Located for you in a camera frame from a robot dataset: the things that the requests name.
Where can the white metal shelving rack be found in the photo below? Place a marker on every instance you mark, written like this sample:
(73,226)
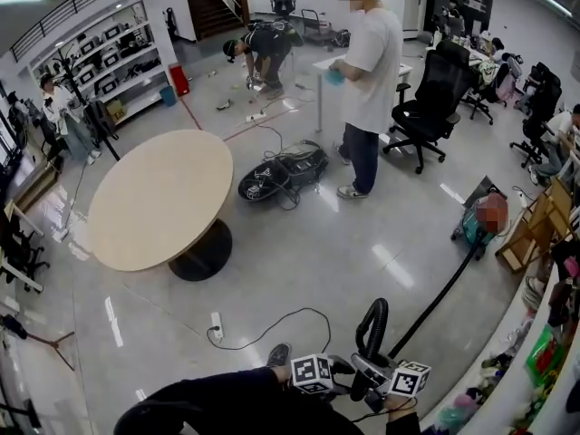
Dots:
(498,333)

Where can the brown cardboard box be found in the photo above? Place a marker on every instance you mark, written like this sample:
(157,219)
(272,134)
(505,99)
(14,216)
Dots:
(114,110)

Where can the black and red tripod stand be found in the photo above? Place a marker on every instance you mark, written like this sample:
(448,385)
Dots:
(54,345)

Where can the white power strip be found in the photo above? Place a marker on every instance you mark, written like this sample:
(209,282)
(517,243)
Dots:
(216,322)
(255,117)

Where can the person's torso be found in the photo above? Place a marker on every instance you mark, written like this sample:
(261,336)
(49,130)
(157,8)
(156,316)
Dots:
(326,415)

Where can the white equipment shelf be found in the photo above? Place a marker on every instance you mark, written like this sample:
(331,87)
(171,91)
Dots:
(131,68)

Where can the teal cap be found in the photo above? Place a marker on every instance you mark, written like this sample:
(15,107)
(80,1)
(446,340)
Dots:
(336,78)

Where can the person's left shoe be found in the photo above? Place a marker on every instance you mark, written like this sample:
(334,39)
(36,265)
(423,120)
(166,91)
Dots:
(278,356)

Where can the brown staircase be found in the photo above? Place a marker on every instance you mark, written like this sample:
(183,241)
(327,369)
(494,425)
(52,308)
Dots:
(213,7)

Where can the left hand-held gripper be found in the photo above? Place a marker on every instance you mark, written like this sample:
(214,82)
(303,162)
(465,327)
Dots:
(310,372)

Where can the black coat stand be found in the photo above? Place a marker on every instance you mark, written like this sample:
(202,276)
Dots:
(97,120)

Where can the black platform trolley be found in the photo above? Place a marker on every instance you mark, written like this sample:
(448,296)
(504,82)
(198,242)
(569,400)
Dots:
(317,39)

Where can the dark grey flat panel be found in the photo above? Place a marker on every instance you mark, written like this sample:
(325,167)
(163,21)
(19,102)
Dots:
(485,186)

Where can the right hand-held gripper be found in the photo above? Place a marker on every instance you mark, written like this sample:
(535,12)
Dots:
(410,379)

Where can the person's right forearm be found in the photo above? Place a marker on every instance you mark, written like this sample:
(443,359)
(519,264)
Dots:
(403,419)

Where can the blue bin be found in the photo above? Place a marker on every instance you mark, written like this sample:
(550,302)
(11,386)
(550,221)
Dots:
(168,95)

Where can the white floor mop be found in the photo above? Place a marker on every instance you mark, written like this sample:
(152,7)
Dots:
(60,236)

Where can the green plastic bag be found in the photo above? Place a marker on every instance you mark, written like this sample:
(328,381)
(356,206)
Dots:
(544,356)

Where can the person's left forearm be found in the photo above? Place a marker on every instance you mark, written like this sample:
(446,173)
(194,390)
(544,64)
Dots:
(226,392)

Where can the office chair with pink clothes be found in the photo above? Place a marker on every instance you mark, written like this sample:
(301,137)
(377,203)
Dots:
(507,80)

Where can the red and teal vacuum cleaner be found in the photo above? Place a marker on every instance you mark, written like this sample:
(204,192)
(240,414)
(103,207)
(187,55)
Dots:
(473,238)

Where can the wooden shelf cart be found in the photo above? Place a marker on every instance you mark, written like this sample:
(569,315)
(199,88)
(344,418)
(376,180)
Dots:
(521,243)

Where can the white rectangular desk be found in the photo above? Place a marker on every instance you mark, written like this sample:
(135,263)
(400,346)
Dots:
(324,64)

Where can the black mesh office chair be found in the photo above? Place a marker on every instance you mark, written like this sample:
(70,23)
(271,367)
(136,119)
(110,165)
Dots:
(446,75)

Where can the red bin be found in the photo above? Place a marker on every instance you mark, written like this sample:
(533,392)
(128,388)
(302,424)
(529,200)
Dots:
(180,80)

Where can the round wooden table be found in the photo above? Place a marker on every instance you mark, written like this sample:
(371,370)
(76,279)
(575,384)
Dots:
(158,197)

